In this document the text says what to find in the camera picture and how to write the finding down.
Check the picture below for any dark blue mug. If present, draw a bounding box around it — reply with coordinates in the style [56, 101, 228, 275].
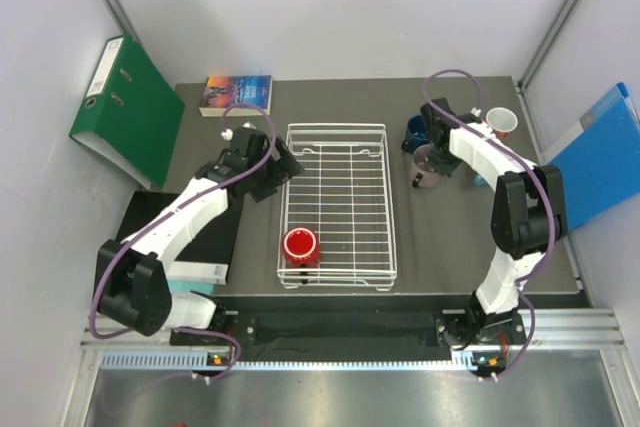
[401, 114, 430, 153]

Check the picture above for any white wire dish rack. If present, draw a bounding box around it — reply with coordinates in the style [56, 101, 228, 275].
[277, 123, 398, 292]

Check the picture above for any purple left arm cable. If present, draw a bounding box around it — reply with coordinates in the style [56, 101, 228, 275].
[87, 102, 277, 339]

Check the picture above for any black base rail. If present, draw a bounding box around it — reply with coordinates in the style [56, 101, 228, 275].
[169, 294, 526, 363]

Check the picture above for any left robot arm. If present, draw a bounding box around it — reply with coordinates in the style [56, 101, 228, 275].
[89, 124, 304, 344]

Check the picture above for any lilac mug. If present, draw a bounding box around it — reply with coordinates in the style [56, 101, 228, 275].
[409, 144, 441, 188]

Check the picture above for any blue folder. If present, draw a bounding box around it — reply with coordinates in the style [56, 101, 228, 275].
[545, 82, 639, 231]

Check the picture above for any black box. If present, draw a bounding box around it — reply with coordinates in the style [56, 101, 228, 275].
[115, 191, 244, 285]

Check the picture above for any paperback book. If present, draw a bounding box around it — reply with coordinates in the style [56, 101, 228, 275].
[199, 75, 273, 117]

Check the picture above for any red mug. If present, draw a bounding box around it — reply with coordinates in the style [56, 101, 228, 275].
[282, 227, 320, 268]

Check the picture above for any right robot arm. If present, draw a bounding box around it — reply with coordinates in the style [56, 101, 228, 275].
[420, 98, 568, 343]

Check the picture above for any light blue floral mug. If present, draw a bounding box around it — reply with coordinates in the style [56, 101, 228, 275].
[473, 174, 488, 186]

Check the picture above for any pink floral mug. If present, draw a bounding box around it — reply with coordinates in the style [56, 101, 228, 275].
[485, 107, 519, 141]

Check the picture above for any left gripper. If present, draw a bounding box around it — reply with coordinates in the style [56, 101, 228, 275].
[247, 135, 304, 202]

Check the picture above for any white cable duct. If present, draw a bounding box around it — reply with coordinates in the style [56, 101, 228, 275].
[99, 350, 479, 372]

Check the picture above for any green lever arch binder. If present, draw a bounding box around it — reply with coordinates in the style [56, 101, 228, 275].
[69, 34, 185, 190]

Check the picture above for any teal notebook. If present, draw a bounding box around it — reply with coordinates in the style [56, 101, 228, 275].
[168, 280, 214, 295]

